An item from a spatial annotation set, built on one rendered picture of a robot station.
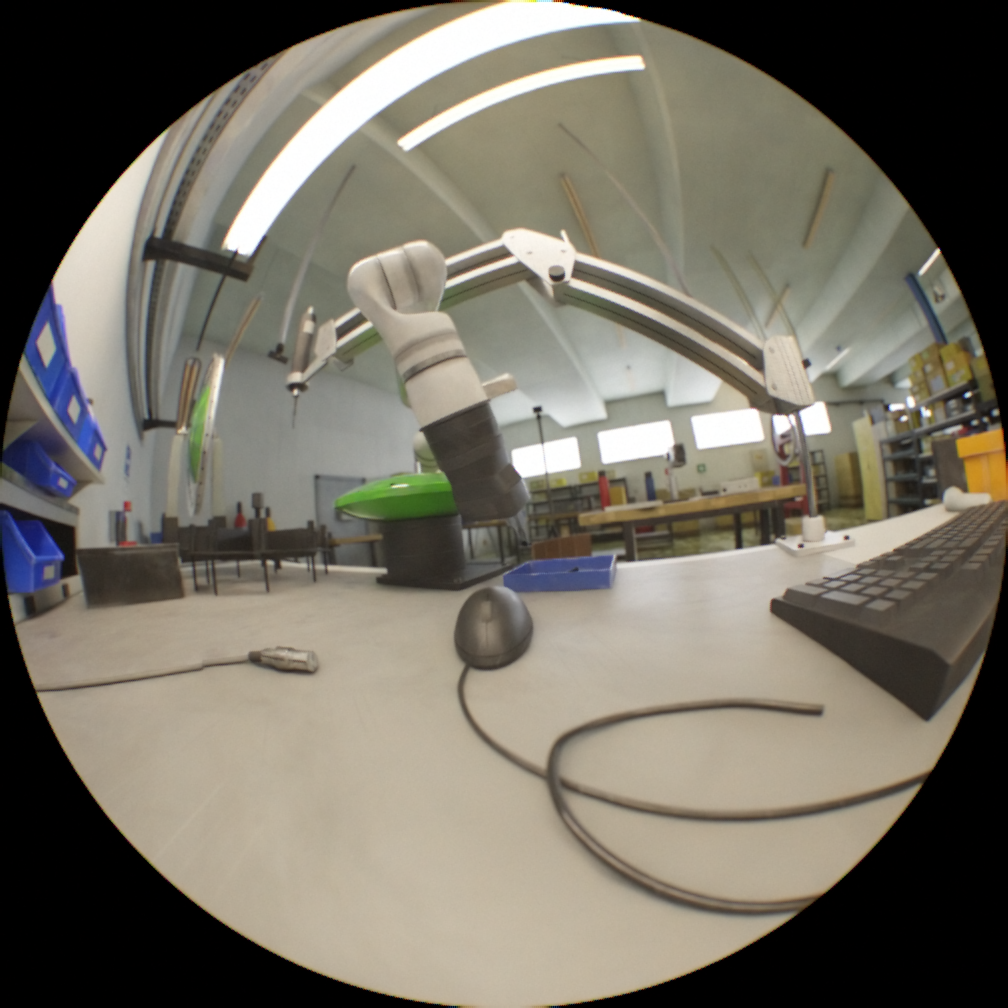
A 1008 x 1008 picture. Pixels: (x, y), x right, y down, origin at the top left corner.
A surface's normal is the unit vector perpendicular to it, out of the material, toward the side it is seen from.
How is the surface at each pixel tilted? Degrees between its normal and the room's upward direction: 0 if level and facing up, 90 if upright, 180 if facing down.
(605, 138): 180
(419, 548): 90
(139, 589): 93
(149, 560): 93
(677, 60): 180
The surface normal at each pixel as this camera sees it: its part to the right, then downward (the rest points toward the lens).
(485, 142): 0.11, 0.99
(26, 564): 0.89, -0.07
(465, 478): -0.41, 0.60
